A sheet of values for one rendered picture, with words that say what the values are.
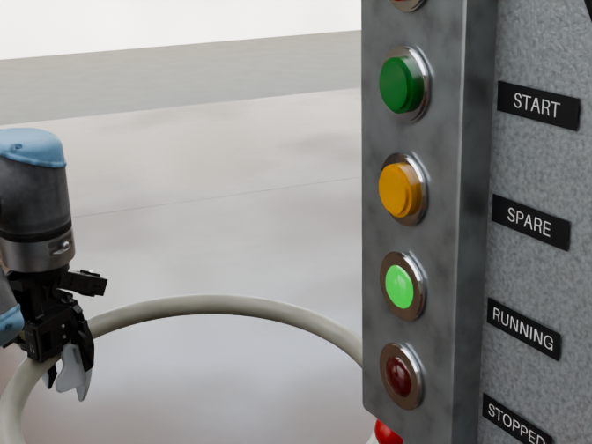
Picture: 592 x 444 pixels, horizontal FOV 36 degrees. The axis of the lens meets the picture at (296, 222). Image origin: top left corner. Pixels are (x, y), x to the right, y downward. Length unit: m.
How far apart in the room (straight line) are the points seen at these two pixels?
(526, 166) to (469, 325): 0.09
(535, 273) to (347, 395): 2.60
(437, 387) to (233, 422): 2.44
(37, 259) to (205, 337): 2.28
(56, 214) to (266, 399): 1.94
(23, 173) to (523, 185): 0.79
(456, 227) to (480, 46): 0.08
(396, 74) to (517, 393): 0.16
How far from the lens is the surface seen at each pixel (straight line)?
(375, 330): 0.49
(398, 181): 0.43
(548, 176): 0.39
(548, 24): 0.38
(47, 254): 1.15
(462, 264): 0.42
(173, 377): 3.16
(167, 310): 1.33
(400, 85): 0.42
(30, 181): 1.11
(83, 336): 1.23
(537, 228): 0.40
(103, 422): 2.96
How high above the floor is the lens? 1.53
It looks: 20 degrees down
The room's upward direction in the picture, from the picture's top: 2 degrees counter-clockwise
